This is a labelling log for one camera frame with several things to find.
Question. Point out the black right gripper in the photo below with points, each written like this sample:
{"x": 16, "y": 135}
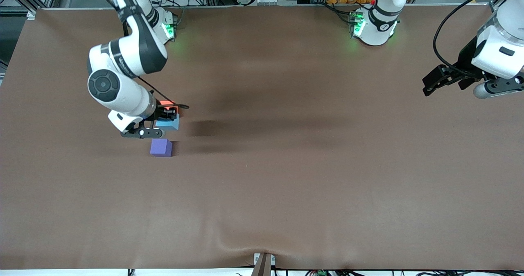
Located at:
{"x": 162, "y": 113}

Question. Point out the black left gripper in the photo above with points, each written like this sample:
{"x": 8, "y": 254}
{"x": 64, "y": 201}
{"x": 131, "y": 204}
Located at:
{"x": 464, "y": 64}

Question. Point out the blue foam block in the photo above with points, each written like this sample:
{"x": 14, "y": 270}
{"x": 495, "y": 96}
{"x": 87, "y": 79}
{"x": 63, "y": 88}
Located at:
{"x": 170, "y": 124}

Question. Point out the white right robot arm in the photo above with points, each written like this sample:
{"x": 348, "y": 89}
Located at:
{"x": 123, "y": 96}

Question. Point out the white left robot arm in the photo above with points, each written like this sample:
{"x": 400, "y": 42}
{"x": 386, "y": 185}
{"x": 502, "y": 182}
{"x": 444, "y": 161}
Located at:
{"x": 378, "y": 26}

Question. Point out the orange foam block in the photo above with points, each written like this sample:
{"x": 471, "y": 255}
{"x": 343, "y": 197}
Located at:
{"x": 167, "y": 103}

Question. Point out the purple foam block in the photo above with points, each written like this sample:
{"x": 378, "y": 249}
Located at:
{"x": 161, "y": 147}

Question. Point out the white terminal block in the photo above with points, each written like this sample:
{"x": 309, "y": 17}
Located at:
{"x": 267, "y": 0}

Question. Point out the brown table cover sheet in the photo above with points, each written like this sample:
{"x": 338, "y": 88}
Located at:
{"x": 262, "y": 194}

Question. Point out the brown table edge clamp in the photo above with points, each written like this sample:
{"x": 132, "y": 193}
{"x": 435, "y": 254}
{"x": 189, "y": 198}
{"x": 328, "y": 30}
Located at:
{"x": 263, "y": 264}

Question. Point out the green plug connector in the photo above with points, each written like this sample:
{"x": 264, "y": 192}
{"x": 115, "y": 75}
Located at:
{"x": 321, "y": 273}

